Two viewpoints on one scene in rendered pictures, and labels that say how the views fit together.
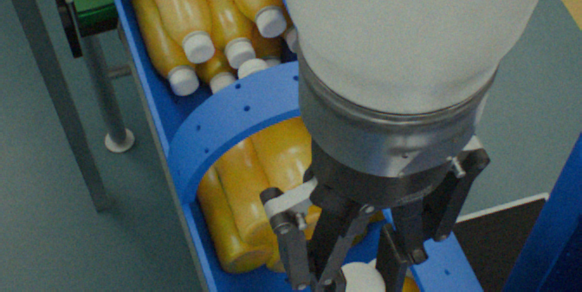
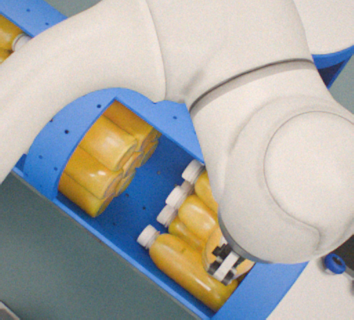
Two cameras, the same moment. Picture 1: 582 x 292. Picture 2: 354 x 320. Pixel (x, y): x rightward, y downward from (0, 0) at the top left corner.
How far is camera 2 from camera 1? 0.34 m
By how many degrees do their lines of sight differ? 23
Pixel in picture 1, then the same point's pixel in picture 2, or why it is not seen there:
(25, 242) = not seen: outside the picture
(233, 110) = (58, 137)
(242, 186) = (82, 171)
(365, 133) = not seen: hidden behind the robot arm
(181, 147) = (34, 171)
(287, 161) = (106, 146)
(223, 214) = (75, 188)
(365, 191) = not seen: hidden behind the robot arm
